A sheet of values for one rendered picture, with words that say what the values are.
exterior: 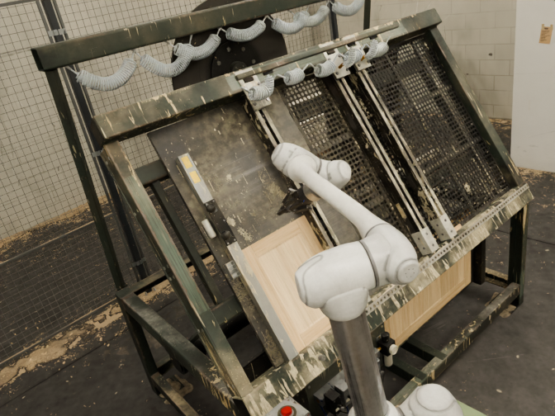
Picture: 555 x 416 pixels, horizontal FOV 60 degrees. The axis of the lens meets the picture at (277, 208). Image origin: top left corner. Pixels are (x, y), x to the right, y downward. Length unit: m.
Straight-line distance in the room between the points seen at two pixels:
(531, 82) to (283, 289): 3.98
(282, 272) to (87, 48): 1.31
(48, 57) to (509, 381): 2.91
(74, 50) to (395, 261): 1.70
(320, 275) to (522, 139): 4.64
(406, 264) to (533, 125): 4.47
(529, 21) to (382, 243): 4.32
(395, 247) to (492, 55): 6.05
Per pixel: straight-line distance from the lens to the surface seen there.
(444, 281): 3.21
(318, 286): 1.23
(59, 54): 2.37
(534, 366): 3.34
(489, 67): 7.24
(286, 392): 2.04
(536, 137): 5.65
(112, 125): 1.96
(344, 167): 1.73
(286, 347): 2.05
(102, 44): 2.43
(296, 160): 1.65
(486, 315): 3.36
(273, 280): 2.08
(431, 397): 1.63
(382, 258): 1.25
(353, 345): 1.37
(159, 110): 2.03
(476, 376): 3.23
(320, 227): 2.18
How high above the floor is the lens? 2.31
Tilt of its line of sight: 26 degrees down
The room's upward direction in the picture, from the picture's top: 11 degrees counter-clockwise
